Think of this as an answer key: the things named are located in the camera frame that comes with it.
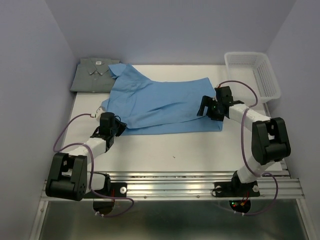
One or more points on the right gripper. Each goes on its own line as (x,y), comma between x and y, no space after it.
(207,101)

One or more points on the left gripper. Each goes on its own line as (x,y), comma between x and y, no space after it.
(122,126)

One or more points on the blue long sleeve shirt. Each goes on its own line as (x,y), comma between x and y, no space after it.
(150,107)

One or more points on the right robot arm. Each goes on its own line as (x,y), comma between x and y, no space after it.
(269,141)

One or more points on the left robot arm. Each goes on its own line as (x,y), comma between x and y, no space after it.
(72,176)

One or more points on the folded grey shirt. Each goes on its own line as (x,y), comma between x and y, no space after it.
(93,76)

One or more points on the white plastic basket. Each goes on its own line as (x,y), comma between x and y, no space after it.
(255,70)

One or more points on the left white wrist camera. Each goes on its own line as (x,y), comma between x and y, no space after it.
(98,112)

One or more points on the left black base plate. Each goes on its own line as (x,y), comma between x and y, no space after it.
(117,190)

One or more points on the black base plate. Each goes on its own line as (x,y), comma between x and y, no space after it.
(117,190)
(227,189)

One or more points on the aluminium rail frame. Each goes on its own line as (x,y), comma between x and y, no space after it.
(184,187)

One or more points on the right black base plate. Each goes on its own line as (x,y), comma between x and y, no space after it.
(227,189)

